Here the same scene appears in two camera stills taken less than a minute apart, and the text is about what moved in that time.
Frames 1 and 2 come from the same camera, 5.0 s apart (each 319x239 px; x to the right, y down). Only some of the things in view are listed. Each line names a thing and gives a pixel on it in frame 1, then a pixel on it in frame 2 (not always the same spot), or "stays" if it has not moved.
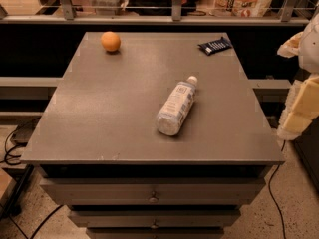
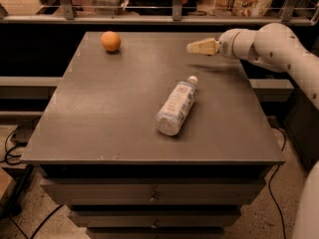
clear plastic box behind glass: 108,0 stays
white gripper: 310,49 to 226,46
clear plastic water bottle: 173,112 stays
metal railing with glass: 159,4 stays
